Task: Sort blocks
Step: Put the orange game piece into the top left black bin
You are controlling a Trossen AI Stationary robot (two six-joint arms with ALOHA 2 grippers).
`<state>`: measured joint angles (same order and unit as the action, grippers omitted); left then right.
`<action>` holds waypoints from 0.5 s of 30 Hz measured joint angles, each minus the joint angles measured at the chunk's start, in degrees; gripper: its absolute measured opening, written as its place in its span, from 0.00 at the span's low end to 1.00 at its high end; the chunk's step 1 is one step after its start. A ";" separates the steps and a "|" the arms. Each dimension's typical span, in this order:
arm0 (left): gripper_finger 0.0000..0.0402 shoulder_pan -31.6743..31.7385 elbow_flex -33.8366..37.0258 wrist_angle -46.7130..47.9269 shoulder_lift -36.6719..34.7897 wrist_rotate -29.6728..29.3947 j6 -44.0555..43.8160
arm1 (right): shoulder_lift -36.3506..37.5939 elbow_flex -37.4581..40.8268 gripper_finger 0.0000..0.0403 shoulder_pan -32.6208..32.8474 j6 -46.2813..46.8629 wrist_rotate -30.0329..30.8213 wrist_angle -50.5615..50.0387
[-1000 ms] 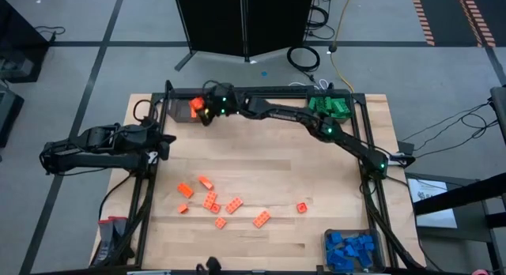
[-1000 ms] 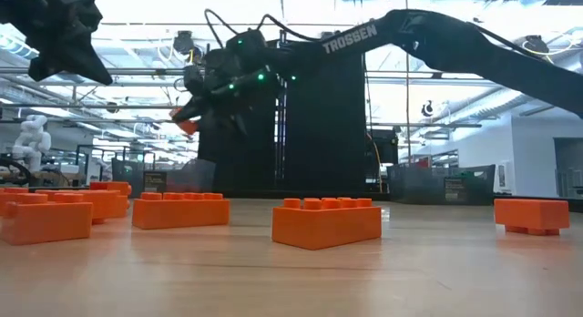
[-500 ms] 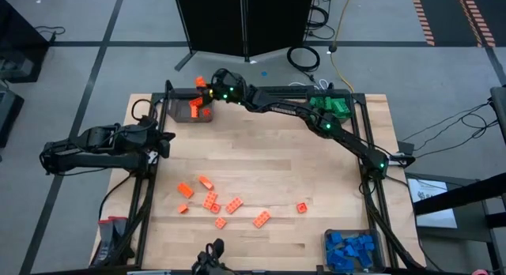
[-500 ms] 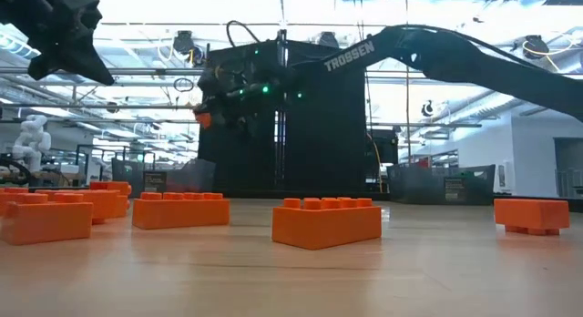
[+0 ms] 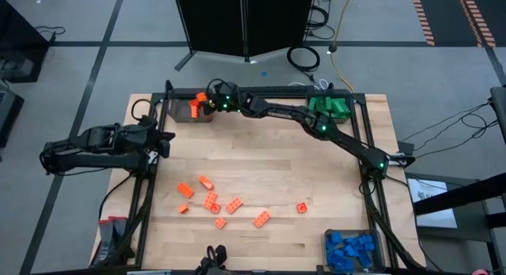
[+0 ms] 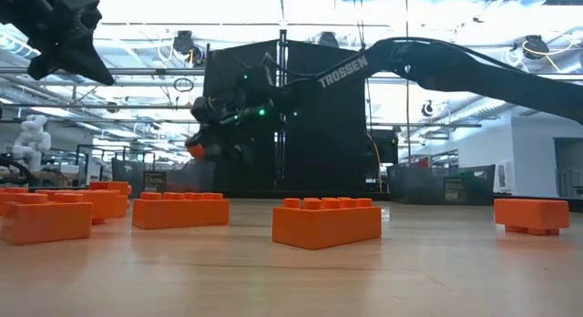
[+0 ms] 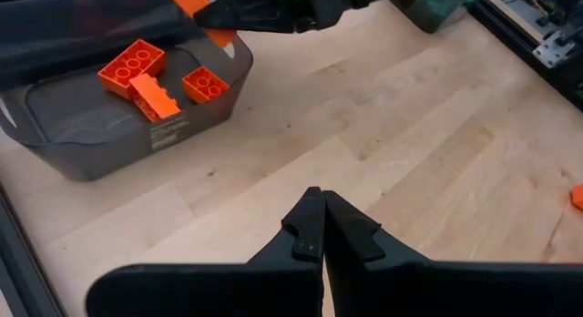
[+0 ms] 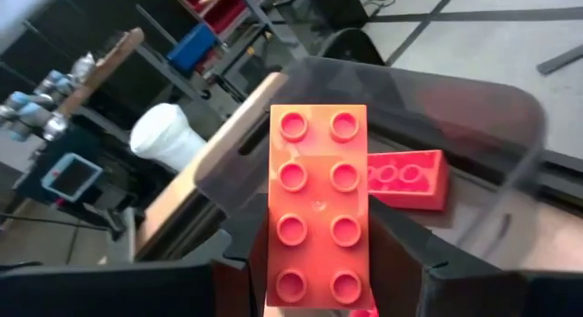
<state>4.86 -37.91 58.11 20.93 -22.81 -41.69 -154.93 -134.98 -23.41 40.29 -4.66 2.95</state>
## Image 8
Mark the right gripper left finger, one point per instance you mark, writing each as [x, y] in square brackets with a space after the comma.
[136, 289]

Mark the long orange toy brick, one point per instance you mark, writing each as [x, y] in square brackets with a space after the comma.
[319, 207]

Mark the red shelf bin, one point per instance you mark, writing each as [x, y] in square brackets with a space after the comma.
[218, 5]

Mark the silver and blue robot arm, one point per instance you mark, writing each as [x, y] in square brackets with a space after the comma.
[36, 103]

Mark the black floor equipment box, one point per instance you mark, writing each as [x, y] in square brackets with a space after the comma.
[339, 7]
[350, 46]

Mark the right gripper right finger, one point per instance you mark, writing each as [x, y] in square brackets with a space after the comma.
[455, 294]

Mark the white bucket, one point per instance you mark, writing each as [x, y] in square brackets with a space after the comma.
[166, 135]

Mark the grey plastic bin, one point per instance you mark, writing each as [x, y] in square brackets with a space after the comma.
[410, 107]

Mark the brown wooden plank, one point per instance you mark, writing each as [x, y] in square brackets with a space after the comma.
[102, 71]

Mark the light blue teach pendant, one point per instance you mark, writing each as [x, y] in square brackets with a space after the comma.
[70, 176]

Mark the black aluminium table frame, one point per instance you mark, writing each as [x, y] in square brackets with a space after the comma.
[565, 176]

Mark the blue storage box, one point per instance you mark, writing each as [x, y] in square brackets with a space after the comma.
[193, 46]

